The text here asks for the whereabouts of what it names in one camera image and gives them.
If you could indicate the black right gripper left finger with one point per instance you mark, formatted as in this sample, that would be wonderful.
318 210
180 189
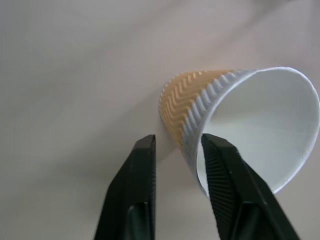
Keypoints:
132 190

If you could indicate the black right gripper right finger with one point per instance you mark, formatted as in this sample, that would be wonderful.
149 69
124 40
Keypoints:
240 200

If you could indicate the ribbed orange white paper cup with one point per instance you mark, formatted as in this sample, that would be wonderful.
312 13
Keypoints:
260 120

